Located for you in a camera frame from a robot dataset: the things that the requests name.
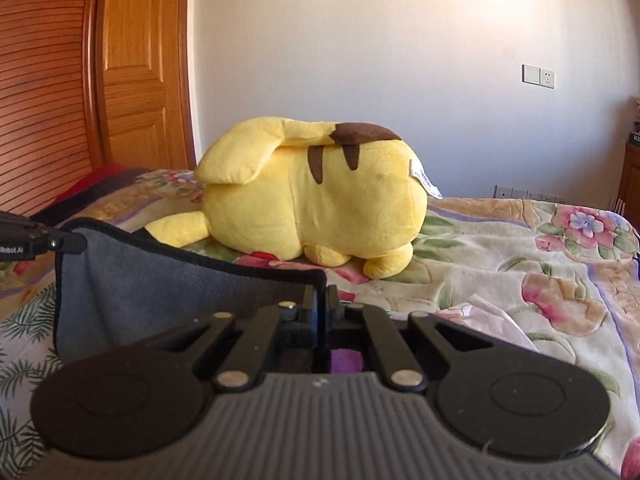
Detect wooden louvred wardrobe door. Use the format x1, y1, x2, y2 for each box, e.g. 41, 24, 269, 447
0, 0, 103, 217

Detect grey towel with black edge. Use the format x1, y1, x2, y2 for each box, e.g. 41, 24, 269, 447
54, 217, 328, 363

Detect wooden bedside cabinet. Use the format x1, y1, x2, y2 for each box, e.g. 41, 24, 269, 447
613, 142, 640, 222

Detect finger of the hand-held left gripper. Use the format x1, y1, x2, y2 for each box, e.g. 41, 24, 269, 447
31, 224, 89, 254

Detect wooden panel door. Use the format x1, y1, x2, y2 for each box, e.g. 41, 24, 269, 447
94, 0, 199, 171

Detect leaf print bed sheet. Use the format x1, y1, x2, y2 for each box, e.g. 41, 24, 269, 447
0, 280, 68, 463

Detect white wall socket row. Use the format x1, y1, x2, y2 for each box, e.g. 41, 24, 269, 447
493, 184, 572, 206

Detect white crumpled tissue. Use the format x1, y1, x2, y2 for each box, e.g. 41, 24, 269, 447
459, 294, 539, 352

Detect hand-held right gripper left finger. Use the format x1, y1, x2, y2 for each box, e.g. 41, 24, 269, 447
150, 285, 322, 392

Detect white wall switch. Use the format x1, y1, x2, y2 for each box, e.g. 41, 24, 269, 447
521, 64, 557, 89

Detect yellow plush toy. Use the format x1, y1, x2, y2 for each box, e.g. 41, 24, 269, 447
145, 116, 444, 280

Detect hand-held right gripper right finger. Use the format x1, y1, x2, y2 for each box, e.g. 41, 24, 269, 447
326, 285, 495, 392

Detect floral bed blanket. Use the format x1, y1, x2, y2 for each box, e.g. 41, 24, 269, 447
0, 167, 640, 480

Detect red and dark pillow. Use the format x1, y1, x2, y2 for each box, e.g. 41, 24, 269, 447
29, 162, 147, 228

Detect purple cloth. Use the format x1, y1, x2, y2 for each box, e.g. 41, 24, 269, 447
330, 349, 364, 374

